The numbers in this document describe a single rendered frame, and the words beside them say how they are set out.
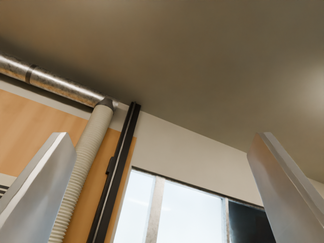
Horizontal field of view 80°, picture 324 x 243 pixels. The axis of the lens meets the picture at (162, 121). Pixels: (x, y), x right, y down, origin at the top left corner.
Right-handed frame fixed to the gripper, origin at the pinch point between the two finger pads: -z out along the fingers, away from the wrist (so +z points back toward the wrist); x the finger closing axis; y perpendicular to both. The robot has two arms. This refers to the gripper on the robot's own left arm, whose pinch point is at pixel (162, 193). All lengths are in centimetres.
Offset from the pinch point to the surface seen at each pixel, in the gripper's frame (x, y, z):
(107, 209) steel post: -36, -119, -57
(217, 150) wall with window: 59, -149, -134
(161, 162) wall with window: -1, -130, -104
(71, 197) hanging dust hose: -53, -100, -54
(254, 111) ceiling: 79, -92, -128
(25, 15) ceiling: -87, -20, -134
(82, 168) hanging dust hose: -51, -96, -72
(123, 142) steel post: -30, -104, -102
